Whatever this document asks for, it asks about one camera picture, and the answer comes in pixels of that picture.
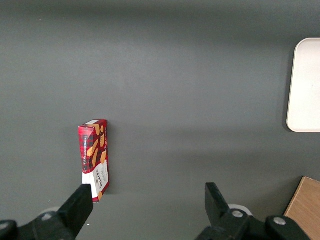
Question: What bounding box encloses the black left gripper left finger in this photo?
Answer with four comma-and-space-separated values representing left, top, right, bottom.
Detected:
29, 183, 95, 240

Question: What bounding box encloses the beige rectangular tray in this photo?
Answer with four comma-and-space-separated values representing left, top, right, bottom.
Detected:
286, 37, 320, 133

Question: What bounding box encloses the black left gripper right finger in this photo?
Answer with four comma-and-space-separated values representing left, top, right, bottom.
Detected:
197, 182, 252, 240

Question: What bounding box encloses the wooden two-drawer cabinet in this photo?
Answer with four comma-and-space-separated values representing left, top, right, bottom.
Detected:
283, 176, 320, 240

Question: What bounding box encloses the red tartan shortbread box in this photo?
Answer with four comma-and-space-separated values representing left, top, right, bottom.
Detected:
77, 119, 110, 203

